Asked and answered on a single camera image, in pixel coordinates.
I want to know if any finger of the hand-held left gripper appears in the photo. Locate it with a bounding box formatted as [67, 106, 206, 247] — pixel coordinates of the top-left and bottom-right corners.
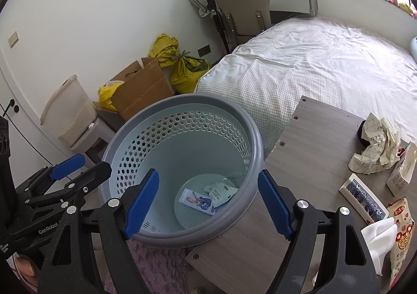
[15, 154, 86, 199]
[24, 161, 112, 216]

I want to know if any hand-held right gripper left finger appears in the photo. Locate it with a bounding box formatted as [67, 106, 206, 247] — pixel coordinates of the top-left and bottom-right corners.
[37, 168, 160, 294]

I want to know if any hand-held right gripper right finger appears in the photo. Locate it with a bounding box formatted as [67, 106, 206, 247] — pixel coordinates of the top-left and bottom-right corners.
[257, 169, 382, 294]

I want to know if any blue-grey perforated waste basket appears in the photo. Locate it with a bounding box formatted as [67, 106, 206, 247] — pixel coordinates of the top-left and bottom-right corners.
[97, 93, 264, 245]

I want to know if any blue patterned card box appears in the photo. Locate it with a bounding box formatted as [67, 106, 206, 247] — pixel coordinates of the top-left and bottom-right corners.
[339, 173, 390, 224]

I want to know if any white tissue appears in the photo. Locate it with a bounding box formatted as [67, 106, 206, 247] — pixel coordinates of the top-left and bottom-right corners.
[361, 217, 397, 277]

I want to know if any printed paper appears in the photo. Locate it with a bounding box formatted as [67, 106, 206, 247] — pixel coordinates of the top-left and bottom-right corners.
[348, 113, 402, 174]

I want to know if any torn white red carton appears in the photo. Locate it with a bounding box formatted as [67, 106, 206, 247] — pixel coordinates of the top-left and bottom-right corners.
[386, 142, 417, 197]

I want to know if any red yellow snack packet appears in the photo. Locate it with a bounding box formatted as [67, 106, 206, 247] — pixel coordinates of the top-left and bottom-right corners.
[386, 197, 416, 285]

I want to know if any grey plastic stool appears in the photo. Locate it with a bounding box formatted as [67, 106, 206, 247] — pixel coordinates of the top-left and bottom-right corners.
[70, 115, 117, 164]

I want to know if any printed magazine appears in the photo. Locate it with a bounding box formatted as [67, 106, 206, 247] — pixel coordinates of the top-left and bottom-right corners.
[7, 253, 41, 294]

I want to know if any cartoon print small box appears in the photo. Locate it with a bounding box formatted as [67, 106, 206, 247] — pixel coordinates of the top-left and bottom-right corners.
[179, 188, 220, 215]

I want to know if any crumpled pale plastic packet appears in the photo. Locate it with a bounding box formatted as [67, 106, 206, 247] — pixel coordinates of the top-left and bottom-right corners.
[204, 177, 238, 205]

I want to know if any translucent plastic storage bin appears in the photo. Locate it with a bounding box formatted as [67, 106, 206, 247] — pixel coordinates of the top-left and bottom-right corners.
[40, 74, 98, 151]

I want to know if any pink fluffy rug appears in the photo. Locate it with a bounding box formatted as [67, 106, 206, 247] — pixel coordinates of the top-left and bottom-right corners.
[104, 238, 209, 294]

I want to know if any small yellow plastic bag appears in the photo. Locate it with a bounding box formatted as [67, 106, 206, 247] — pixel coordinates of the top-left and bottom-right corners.
[99, 82, 124, 112]

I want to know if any brown cardboard box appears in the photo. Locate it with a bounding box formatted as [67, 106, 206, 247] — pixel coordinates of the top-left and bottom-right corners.
[93, 57, 175, 122]

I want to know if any black round lid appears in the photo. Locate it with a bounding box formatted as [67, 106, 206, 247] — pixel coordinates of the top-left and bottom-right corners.
[357, 119, 371, 150]

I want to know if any yellow bag with green print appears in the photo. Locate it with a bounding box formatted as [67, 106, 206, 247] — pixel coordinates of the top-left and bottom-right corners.
[170, 51, 212, 94]

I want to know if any bed with checked sheet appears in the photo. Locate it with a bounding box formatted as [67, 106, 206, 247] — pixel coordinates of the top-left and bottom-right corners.
[194, 15, 417, 158]

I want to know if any plain yellow plastic bag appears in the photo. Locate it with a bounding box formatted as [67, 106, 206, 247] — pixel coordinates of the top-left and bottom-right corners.
[149, 34, 180, 68]

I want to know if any black folding stand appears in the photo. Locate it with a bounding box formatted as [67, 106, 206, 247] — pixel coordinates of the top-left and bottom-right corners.
[207, 0, 232, 54]

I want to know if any beige padded chair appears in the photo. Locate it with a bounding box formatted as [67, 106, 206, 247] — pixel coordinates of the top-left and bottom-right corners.
[208, 0, 272, 53]

